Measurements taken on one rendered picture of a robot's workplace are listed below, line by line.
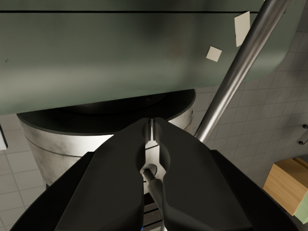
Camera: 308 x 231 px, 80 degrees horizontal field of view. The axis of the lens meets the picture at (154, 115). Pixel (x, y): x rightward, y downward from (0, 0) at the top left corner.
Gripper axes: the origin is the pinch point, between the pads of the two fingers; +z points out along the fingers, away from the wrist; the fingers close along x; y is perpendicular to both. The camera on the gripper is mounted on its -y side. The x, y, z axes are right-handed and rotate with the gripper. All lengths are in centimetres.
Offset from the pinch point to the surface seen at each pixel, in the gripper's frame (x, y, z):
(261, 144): 154, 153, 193
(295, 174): 213, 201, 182
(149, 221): -1, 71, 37
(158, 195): 0.8, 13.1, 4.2
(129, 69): -2.1, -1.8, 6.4
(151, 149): -0.1, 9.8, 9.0
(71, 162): -10.5, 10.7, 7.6
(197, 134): 3.8, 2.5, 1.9
